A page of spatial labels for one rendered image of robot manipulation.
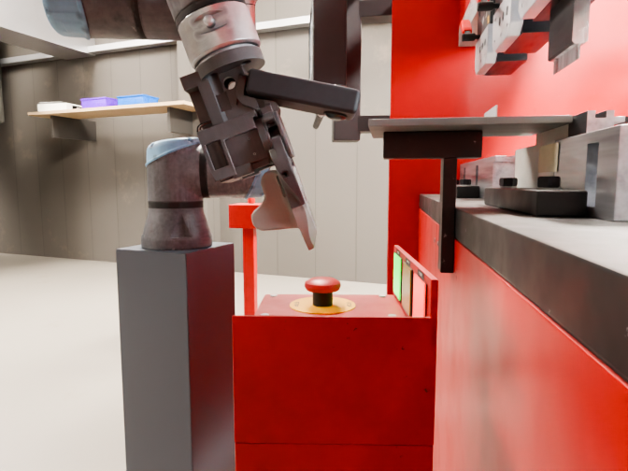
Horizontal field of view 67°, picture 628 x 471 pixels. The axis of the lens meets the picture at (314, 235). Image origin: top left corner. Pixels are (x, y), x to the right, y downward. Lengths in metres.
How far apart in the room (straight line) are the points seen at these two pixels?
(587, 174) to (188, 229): 0.73
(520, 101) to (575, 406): 1.43
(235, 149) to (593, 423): 0.37
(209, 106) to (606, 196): 0.41
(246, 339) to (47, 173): 6.22
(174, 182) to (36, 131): 5.70
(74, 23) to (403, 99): 1.16
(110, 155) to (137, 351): 4.82
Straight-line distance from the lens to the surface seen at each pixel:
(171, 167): 1.02
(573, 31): 0.77
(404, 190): 1.61
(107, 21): 0.64
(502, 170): 1.10
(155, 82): 5.46
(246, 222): 2.42
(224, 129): 0.48
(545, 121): 0.70
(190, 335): 1.00
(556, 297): 0.32
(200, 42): 0.50
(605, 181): 0.58
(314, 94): 0.49
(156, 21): 0.63
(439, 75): 1.65
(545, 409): 0.35
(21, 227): 6.97
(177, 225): 1.02
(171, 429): 1.11
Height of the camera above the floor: 0.91
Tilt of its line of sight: 6 degrees down
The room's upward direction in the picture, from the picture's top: straight up
